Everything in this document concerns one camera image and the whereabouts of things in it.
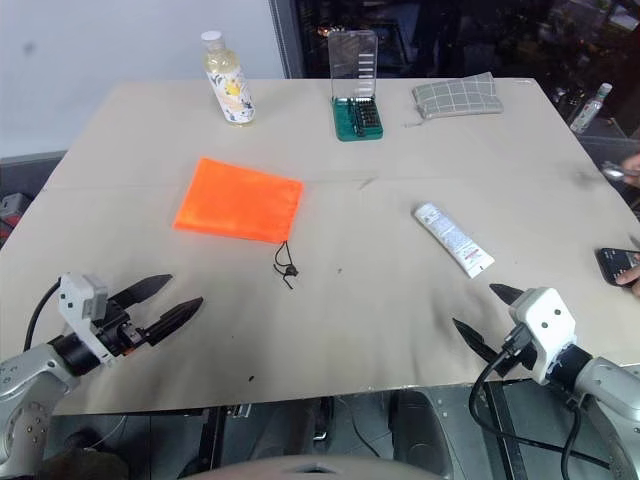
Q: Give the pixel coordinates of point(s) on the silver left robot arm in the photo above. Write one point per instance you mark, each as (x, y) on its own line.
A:
(25, 395)

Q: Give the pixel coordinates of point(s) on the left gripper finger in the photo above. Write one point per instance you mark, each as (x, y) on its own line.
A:
(147, 291)
(175, 320)

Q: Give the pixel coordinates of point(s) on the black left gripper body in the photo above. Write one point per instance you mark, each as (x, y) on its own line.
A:
(116, 332)

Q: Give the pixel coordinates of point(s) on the black smartphone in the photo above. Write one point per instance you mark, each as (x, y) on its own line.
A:
(615, 262)

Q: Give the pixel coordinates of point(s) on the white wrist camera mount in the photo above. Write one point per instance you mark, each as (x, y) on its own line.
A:
(75, 300)
(545, 320)

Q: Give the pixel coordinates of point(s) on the black table frame bar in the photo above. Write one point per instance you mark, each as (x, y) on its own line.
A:
(210, 440)

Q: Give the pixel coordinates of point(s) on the red and grey box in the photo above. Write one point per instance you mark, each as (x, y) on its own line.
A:
(12, 215)

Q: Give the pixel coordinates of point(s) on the white printed tube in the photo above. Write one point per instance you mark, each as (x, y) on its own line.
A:
(452, 237)

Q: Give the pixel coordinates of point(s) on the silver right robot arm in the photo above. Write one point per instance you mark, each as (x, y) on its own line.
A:
(607, 385)

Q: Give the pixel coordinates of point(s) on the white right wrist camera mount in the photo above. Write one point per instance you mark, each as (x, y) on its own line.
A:
(545, 320)

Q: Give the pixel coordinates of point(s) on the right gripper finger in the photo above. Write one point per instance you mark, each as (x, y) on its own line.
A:
(507, 294)
(475, 339)

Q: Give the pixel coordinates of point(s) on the clear bottle with white cap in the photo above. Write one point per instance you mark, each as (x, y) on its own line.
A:
(590, 110)

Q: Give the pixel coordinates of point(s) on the grey checked fabric pouch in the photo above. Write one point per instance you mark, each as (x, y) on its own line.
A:
(457, 97)

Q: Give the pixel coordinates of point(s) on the grey rounded robot torso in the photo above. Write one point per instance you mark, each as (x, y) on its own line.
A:
(310, 467)

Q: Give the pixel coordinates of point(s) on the green screwdriver bit set case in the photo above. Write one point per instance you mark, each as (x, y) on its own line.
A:
(359, 117)

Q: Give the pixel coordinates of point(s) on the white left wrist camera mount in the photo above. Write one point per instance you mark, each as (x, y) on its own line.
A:
(75, 300)

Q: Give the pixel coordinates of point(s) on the silver metal spoon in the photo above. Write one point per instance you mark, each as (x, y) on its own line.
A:
(612, 172)

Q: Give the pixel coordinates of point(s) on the black rounded robot shell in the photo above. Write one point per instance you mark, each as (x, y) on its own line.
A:
(430, 435)

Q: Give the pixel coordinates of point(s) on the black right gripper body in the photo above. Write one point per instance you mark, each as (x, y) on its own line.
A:
(522, 359)

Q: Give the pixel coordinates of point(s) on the person's hand holding spoon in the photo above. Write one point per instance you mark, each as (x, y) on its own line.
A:
(635, 167)

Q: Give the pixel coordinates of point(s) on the person's hand holding phone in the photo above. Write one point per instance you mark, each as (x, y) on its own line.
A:
(634, 280)

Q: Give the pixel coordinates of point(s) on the white-capped floral drink bottle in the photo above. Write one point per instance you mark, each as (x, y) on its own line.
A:
(231, 85)

